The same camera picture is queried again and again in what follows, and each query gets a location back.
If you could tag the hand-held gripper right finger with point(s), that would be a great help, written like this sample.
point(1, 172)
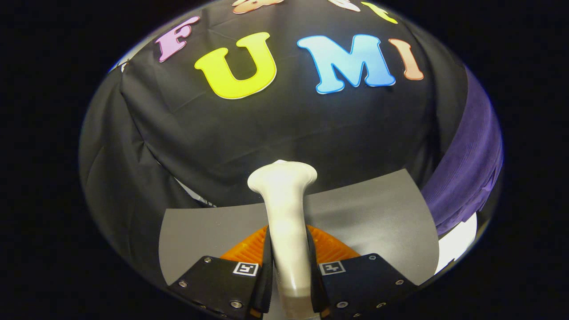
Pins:
point(360, 284)

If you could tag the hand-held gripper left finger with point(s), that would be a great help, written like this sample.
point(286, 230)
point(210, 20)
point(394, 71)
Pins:
point(222, 284)

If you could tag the white shirt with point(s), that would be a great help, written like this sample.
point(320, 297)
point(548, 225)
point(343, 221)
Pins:
point(458, 242)

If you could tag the grey cabinet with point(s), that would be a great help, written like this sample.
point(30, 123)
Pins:
point(378, 222)

